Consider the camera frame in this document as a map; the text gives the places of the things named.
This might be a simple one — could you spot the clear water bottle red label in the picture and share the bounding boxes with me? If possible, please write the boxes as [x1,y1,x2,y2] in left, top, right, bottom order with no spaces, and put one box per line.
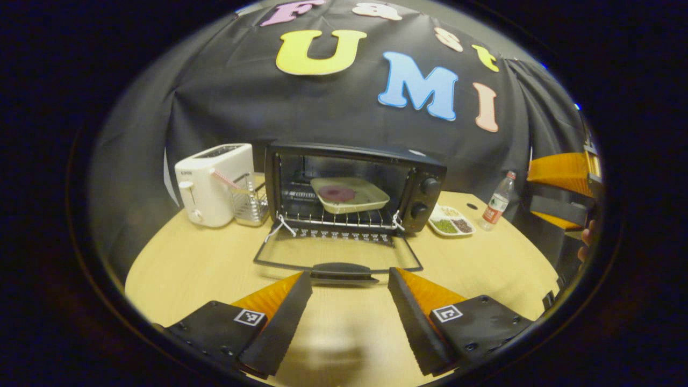
[478,170,517,232]

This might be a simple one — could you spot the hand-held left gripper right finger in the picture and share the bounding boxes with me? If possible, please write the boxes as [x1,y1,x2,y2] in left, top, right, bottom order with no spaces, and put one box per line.
[388,267,535,377]

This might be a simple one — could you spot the white divided dish of beans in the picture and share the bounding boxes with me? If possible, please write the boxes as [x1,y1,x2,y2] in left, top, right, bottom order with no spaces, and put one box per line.
[428,204,477,238]

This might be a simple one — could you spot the black backdrop cloth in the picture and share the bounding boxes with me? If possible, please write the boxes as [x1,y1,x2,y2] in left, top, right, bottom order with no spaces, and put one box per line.
[89,0,597,269]

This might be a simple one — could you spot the cream square cherry-print plate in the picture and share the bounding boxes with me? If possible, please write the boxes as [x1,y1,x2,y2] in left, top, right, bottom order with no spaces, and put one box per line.
[310,177,391,215]

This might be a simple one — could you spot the metal wire basket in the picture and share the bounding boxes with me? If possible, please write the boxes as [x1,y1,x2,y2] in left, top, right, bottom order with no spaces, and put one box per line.
[231,173,270,227]

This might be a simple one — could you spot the black electric oven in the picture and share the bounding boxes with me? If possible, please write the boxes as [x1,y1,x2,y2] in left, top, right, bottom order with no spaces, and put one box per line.
[253,140,448,286]

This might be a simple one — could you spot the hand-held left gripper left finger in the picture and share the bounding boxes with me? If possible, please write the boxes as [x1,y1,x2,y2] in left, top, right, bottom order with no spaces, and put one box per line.
[153,271,313,379]

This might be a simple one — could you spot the pink ham slice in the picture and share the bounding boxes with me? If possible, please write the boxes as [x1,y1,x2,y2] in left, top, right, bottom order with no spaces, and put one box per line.
[318,185,357,204]

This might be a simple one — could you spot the white toaster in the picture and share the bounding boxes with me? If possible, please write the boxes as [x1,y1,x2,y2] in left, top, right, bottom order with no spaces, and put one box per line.
[174,142,256,228]

